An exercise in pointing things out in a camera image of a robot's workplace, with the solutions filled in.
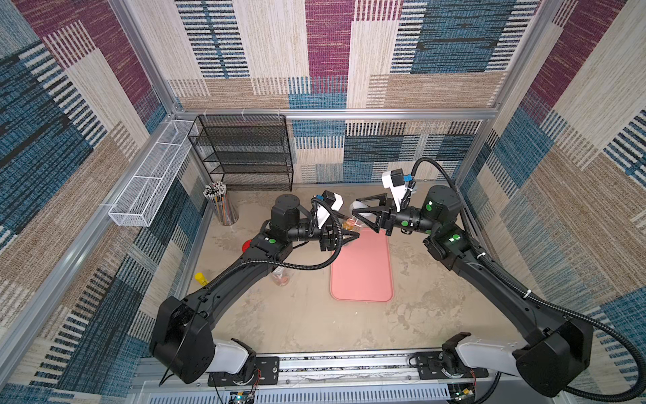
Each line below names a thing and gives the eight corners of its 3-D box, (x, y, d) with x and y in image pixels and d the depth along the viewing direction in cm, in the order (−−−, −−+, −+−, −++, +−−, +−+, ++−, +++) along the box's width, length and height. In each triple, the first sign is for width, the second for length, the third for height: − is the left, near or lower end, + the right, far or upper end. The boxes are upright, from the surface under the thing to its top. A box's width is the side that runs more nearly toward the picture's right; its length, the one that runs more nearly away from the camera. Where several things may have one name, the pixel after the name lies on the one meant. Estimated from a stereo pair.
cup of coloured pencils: (218, 226, 109) (201, 195, 95) (223, 212, 114) (207, 181, 99) (236, 226, 109) (221, 195, 94) (240, 212, 114) (227, 181, 99)
